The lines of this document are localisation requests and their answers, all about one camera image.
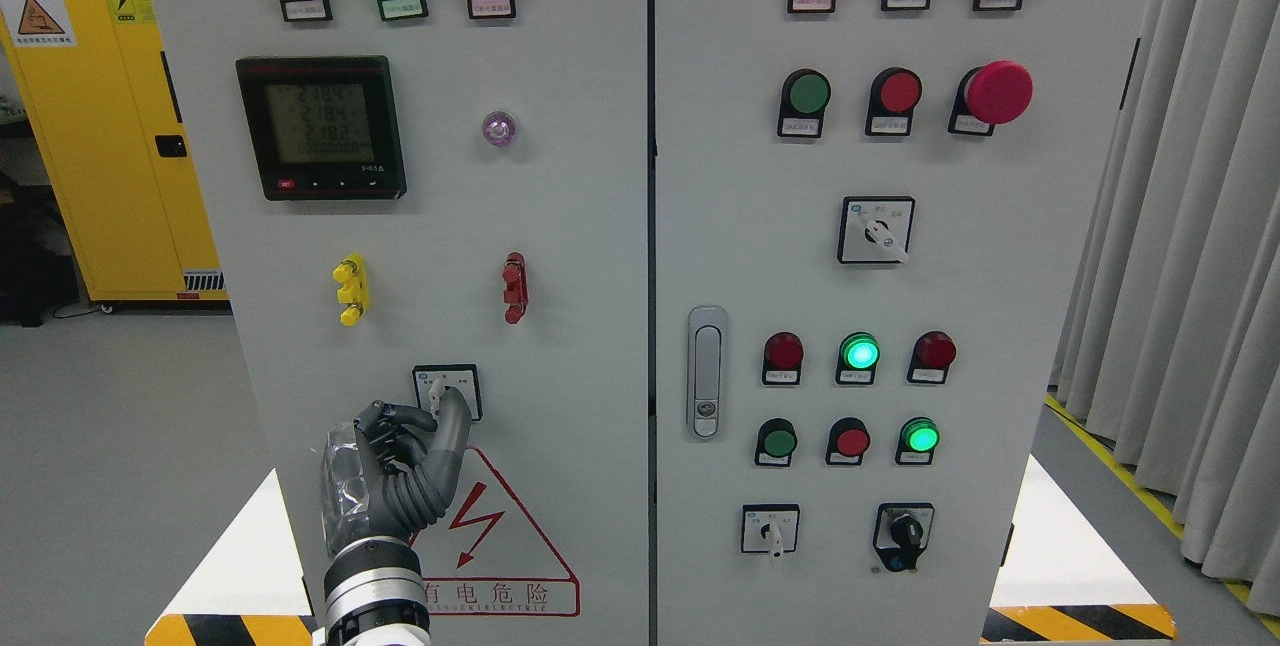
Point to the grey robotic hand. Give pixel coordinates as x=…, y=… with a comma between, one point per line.
x=393, y=469

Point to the white rotary switch door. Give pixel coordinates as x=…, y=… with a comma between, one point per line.
x=432, y=382

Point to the silver black robot forearm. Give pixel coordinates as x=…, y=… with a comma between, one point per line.
x=374, y=595

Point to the red electric danger sticker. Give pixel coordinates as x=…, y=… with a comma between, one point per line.
x=487, y=557

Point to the yellow terminal connector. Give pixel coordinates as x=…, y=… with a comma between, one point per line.
x=353, y=292

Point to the red terminal connector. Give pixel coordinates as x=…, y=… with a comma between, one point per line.
x=516, y=287

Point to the black digital power meter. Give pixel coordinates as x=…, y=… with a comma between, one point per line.
x=323, y=128

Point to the clear small lamp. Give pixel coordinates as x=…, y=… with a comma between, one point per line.
x=500, y=129

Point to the green push button lower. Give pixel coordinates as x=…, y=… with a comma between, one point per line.
x=776, y=443

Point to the dark red indicator lower left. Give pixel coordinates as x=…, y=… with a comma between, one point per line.
x=782, y=360

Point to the dark red indicator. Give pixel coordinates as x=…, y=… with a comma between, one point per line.
x=931, y=358
x=782, y=360

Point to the grey electrical control cabinet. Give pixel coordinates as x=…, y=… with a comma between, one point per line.
x=647, y=180

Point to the red push button lower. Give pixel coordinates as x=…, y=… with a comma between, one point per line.
x=848, y=442

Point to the red push button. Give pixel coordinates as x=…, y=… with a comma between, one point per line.
x=848, y=442
x=893, y=96

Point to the lit green indicator middle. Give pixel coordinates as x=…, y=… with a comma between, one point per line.
x=857, y=360

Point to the lit green push button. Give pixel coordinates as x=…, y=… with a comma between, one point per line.
x=918, y=439

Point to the yellow safety storage cabinet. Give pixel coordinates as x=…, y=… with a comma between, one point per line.
x=97, y=89

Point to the dark red indicator lower right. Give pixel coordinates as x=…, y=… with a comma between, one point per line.
x=931, y=358

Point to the green push button upper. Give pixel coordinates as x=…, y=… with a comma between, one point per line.
x=804, y=97

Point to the red push button upper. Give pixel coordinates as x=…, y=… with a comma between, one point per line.
x=893, y=96

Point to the red emergency stop button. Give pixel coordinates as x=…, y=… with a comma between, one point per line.
x=988, y=96

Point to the grey curtain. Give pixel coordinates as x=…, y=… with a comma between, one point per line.
x=1169, y=351

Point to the silver door handle lock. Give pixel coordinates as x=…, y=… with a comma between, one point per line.
x=705, y=344

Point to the white rotary switch bottom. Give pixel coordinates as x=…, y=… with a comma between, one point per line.
x=769, y=529

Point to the white rotary switch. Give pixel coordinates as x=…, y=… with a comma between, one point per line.
x=769, y=529
x=875, y=231

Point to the black selector knob switch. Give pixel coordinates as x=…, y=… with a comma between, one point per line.
x=902, y=534

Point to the white rotary switch upper right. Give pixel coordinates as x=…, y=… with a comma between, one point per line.
x=875, y=231

